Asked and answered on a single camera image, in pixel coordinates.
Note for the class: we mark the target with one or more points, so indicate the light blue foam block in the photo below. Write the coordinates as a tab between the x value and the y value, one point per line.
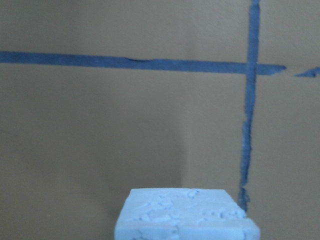
183	214

